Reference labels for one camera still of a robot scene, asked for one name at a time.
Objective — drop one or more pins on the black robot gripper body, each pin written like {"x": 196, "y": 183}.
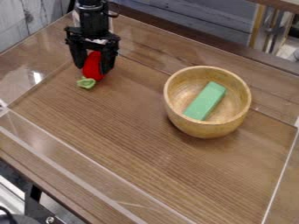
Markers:
{"x": 91, "y": 34}

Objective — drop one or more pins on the black metal table leg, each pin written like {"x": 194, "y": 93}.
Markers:
{"x": 36, "y": 193}

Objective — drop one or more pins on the wooden chair in background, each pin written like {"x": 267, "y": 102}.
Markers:
{"x": 274, "y": 18}

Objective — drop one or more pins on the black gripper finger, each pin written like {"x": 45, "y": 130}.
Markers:
{"x": 79, "y": 55}
{"x": 108, "y": 59}

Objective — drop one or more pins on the clear acrylic tray barrier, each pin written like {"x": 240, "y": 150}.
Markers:
{"x": 84, "y": 186}

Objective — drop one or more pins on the red plush strawberry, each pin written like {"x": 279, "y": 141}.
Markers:
{"x": 92, "y": 74}

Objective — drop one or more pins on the clear acrylic corner bracket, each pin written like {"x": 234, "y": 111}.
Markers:
{"x": 109, "y": 24}

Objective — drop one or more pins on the wooden bowl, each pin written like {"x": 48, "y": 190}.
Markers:
{"x": 180, "y": 89}

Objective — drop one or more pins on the green rectangular block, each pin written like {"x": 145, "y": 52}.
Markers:
{"x": 206, "y": 101}

